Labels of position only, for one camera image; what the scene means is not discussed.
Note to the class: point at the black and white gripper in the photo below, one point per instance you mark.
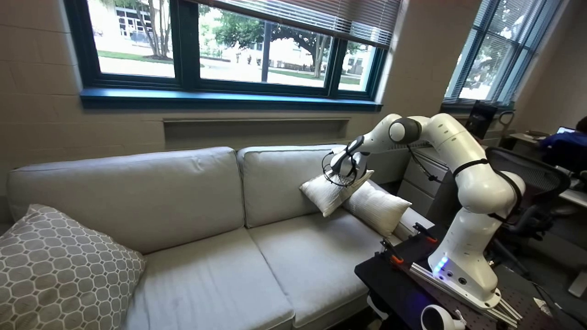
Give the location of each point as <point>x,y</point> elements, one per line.
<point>345,167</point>

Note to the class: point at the small white striped pillow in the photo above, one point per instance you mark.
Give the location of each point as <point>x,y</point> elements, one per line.
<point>328,196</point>

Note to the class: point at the large white striped pillow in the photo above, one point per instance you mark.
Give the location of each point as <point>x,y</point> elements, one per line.
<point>376,207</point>

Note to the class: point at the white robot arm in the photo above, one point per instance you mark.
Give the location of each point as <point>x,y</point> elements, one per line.
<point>486,196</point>

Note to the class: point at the light grey couch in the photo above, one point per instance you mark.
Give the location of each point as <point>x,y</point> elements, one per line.
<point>229,242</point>

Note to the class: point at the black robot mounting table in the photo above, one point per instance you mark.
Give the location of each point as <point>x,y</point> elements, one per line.
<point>398,294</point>

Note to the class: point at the grey window blinds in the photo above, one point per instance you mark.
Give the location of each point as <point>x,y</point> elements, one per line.
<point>363,20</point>

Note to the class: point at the white VR controller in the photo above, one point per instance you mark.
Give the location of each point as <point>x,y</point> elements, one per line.
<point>437,317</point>

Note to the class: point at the black office chair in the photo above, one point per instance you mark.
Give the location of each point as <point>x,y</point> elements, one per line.
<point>543,184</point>

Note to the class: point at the teal framed window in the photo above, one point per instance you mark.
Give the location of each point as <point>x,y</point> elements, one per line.
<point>501,44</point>
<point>178,53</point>

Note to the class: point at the grey patterned pillow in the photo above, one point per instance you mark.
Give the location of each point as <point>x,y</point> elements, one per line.
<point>55,273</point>

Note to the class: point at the orange handled clamp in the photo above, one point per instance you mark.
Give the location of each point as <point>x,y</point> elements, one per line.
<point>393,255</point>
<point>426,233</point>

